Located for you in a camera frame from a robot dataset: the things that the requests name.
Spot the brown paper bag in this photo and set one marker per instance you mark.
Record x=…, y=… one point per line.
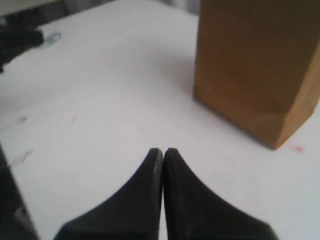
x=258, y=64

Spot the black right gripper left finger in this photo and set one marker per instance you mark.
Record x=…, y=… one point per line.
x=132, y=213

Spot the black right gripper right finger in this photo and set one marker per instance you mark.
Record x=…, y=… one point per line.
x=194, y=212

